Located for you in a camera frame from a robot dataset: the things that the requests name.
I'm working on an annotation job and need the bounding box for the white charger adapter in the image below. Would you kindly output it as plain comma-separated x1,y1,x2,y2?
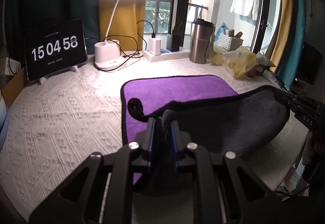
149,37,161,56

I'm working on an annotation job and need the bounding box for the red cup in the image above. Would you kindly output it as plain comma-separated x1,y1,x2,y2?
245,65,257,78

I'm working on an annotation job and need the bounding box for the yellow plastic bag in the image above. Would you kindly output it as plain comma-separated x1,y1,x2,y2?
213,46,258,79

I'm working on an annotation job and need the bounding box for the round blue white gadget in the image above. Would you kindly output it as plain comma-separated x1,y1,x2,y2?
0,93,9,150

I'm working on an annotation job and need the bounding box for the yellow teal right curtain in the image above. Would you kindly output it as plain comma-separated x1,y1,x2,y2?
271,0,306,88

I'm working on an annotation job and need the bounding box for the white power strip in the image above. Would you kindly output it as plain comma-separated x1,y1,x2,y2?
143,49,190,63

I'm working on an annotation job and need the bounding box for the black charging cable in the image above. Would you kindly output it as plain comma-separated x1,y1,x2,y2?
94,20,155,72

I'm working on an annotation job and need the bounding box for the tablet showing clock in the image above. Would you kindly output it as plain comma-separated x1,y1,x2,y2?
25,19,88,82

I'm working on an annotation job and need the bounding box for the white plastic basket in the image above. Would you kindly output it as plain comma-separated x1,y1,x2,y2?
218,34,243,51

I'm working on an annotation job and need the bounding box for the white textured table cloth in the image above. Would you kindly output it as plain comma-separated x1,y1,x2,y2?
1,56,308,223

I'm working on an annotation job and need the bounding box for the purple and grey towel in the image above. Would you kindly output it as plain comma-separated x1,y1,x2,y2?
121,75,290,197

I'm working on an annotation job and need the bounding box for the cardboard box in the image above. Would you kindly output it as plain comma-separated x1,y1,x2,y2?
2,68,27,108

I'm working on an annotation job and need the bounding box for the black power bank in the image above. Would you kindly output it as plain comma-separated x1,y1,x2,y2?
166,34,180,52

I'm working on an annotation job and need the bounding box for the white desk lamp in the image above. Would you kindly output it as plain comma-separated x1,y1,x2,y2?
94,0,145,72

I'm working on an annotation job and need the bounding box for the white tube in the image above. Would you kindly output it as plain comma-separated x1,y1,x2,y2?
263,70,278,83

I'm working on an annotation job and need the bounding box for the stainless steel thermos bottle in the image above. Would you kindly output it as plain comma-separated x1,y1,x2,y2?
190,19,215,64

